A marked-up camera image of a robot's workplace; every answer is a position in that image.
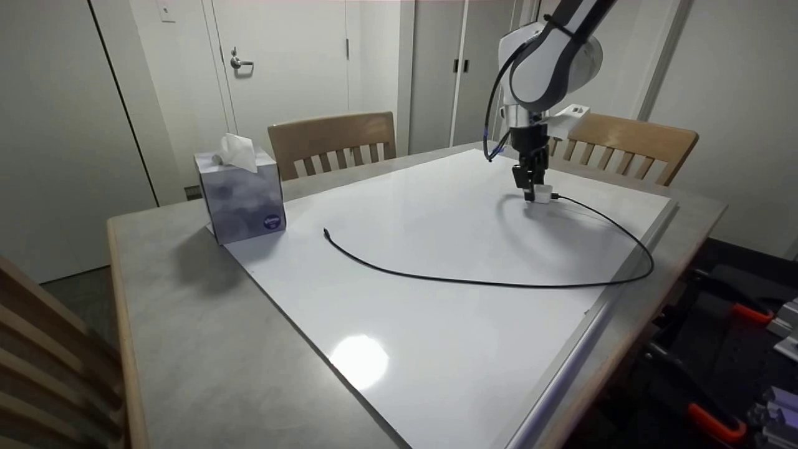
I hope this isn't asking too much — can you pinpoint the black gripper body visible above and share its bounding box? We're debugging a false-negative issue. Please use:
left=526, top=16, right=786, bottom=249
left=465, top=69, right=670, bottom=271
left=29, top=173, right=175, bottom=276
left=507, top=123, right=553, bottom=170

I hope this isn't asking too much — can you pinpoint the black charger cable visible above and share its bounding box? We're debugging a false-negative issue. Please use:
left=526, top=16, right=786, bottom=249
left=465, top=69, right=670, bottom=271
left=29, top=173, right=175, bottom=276
left=320, top=189, right=659, bottom=291

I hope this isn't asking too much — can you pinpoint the light wooden slat-back chair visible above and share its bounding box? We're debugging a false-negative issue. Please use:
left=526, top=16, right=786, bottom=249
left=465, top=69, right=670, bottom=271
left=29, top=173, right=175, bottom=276
left=264, top=109, right=400, bottom=184
left=0, top=251, right=133, bottom=449
left=542, top=108, right=704, bottom=189

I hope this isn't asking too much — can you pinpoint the large white board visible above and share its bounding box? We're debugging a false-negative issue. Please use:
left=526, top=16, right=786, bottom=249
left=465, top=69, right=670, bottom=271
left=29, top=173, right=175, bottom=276
left=221, top=145, right=681, bottom=449

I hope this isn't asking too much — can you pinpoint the white door with lever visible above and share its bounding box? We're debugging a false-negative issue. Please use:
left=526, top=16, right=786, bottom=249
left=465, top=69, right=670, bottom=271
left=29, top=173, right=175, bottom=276
left=204, top=0, right=355, bottom=160

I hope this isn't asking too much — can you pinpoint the purple tissue box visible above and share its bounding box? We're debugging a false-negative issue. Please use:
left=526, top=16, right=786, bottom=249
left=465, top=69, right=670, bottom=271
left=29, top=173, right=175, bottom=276
left=191, top=130, right=291, bottom=249

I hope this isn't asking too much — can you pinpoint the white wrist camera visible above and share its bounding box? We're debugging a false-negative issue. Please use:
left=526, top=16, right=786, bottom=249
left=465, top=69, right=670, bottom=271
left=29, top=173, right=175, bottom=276
left=549, top=100, right=592, bottom=123

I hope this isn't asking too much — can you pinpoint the black clamp orange handle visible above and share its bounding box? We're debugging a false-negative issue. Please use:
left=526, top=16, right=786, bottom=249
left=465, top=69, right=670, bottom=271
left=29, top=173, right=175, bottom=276
left=647, top=339, right=754, bottom=449
left=689, top=271, right=781, bottom=330

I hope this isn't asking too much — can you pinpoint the silver metal bracket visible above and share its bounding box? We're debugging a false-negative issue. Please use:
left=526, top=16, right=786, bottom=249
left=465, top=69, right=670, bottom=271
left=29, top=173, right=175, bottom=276
left=767, top=296, right=798, bottom=362

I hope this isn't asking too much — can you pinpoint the silver door lever handle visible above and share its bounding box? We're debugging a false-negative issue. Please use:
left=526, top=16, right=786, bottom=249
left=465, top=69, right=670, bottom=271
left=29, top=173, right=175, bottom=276
left=228, top=48, right=259, bottom=82

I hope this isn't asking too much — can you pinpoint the aluminium profile rail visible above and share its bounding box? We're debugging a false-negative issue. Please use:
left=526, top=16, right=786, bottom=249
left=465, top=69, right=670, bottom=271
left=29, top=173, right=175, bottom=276
left=746, top=385, right=798, bottom=449

